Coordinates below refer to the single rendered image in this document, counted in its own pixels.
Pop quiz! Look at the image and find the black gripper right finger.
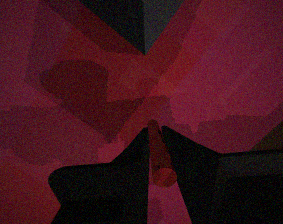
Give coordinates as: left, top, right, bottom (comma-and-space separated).
161, 126, 283, 224

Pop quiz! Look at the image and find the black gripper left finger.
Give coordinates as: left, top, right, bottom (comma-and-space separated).
48, 127, 150, 224

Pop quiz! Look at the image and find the dark red cylinder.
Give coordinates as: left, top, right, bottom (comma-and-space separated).
147, 119, 177, 188

